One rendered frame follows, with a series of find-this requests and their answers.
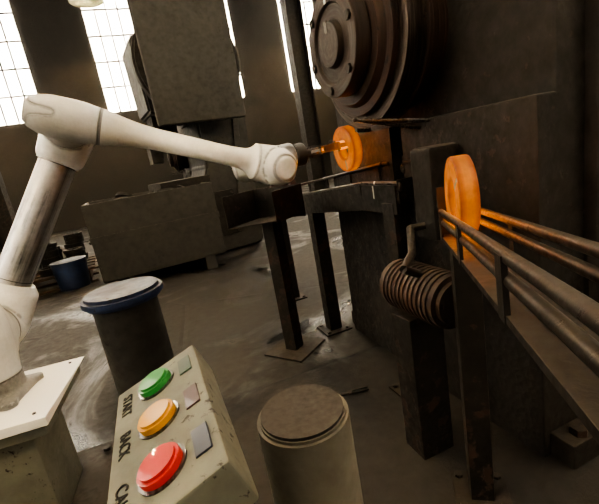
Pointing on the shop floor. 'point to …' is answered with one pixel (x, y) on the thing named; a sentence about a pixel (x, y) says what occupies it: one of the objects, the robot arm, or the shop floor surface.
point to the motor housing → (422, 352)
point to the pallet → (39, 266)
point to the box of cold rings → (154, 230)
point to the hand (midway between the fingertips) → (345, 143)
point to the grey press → (190, 90)
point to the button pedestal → (124, 437)
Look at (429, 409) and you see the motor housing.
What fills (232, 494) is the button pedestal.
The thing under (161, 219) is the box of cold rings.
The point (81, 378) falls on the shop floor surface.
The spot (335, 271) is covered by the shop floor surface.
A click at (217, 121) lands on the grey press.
